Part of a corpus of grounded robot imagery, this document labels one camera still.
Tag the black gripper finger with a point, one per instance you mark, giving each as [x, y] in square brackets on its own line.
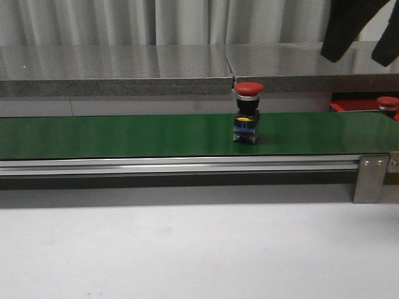
[386, 50]
[347, 18]

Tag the red mushroom push button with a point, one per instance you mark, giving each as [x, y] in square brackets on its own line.
[388, 105]
[247, 118]

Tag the red plastic tray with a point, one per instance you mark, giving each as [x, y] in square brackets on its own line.
[359, 102]

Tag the grey stone shelf slab right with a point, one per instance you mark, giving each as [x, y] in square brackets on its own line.
[300, 68]

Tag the grey stone shelf slab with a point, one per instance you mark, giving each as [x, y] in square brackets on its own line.
[300, 68]
[125, 70]

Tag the green conveyor belt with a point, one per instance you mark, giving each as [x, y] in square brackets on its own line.
[195, 135]

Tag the grey stone shelf slab left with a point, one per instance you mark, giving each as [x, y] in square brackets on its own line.
[125, 70]

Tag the grey curtain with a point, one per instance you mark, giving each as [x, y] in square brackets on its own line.
[41, 23]

